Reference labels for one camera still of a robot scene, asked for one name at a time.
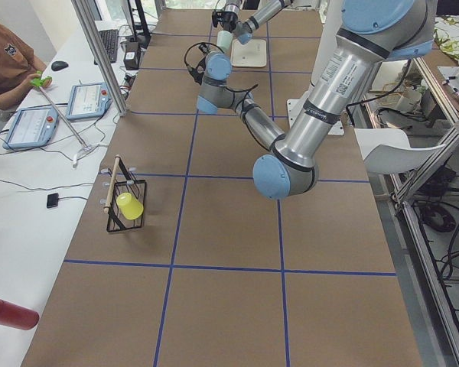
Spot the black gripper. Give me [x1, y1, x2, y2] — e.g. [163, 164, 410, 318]
[218, 10, 239, 31]

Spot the mint green cup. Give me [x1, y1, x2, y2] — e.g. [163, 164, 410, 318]
[216, 30, 233, 53]

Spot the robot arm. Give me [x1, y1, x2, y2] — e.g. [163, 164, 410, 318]
[197, 0, 438, 200]
[212, 1, 294, 47]

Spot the cream rabbit tray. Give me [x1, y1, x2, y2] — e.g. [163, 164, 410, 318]
[230, 39, 267, 68]

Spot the yellow cup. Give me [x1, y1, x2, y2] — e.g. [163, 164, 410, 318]
[116, 192, 144, 220]

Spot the black keyboard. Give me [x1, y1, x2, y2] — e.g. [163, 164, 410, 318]
[98, 29, 119, 63]

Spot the blue teach pendant far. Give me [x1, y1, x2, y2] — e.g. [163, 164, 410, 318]
[66, 83, 112, 121]

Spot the blue teach pendant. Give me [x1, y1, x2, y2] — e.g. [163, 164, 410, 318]
[66, 83, 112, 121]
[2, 107, 59, 150]

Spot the black computer mouse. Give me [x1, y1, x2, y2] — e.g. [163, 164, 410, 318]
[50, 60, 69, 71]

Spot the white chair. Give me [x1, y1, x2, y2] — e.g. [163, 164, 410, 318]
[354, 128, 447, 174]

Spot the seated person brown shirt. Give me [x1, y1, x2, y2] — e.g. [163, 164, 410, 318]
[0, 24, 47, 111]

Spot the blue teach pendant near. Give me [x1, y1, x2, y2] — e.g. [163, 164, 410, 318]
[2, 107, 59, 150]

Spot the small black box device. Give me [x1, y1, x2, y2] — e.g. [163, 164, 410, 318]
[46, 193, 60, 209]

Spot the red bottle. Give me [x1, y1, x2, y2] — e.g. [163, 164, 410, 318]
[0, 299, 39, 330]

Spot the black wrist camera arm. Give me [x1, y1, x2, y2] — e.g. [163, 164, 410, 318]
[211, 10, 223, 28]

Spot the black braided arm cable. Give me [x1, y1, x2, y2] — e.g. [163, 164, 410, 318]
[183, 41, 223, 83]

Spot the aluminium frame post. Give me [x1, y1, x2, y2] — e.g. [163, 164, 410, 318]
[71, 0, 127, 117]

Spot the wooden rack handle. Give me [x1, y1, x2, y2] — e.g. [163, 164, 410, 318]
[103, 154, 121, 214]

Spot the black wire cup rack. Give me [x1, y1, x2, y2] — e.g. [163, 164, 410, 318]
[101, 157, 147, 233]

